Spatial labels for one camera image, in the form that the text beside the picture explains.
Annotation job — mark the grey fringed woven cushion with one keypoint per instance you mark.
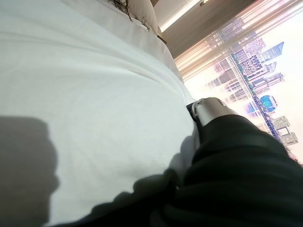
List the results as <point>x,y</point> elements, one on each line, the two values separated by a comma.
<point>123,6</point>

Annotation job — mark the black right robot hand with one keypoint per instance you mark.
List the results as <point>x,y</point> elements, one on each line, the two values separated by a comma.
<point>236,142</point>

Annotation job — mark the city skyline backdrop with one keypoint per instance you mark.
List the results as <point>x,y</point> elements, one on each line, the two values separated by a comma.
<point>260,78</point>

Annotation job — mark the white duvet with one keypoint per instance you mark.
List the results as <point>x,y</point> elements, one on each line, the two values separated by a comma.
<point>82,94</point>

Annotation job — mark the sheer window curtain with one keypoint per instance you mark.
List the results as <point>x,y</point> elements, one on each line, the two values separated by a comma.
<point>213,35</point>

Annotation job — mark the small wooden nightstand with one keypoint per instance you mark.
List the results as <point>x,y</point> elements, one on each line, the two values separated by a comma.
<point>162,35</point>

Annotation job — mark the beige bed pillow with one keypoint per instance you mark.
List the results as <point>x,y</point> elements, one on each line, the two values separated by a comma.
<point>146,14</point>

